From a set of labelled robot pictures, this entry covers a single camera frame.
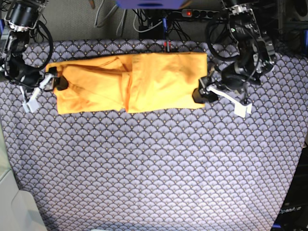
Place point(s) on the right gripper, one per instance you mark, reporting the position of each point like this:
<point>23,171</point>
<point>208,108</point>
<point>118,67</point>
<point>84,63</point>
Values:
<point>16,72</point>

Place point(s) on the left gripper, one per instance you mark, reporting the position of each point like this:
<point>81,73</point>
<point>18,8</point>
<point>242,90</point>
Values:
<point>234,77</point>

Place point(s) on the yellow T-shirt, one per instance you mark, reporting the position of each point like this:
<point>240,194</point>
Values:
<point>135,83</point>

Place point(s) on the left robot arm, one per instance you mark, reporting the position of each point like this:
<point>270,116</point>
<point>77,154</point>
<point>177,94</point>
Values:
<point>256,57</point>

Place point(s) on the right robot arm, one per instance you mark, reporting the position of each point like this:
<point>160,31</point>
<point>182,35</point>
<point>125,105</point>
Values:
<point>20,21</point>

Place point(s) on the blue fan-patterned tablecloth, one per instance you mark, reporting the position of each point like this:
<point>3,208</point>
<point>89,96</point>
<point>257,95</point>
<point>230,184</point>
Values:
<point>167,170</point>

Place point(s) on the red black table clamp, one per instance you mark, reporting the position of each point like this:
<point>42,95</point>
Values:
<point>167,46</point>

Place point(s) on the black power strip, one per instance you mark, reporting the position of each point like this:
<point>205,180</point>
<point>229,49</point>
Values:
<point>198,14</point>

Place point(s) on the black OpenArm box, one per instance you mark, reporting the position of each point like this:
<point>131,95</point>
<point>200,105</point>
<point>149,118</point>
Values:
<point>293,215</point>

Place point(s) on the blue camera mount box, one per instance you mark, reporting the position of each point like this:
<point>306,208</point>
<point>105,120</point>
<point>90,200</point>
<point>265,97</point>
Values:
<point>151,4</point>

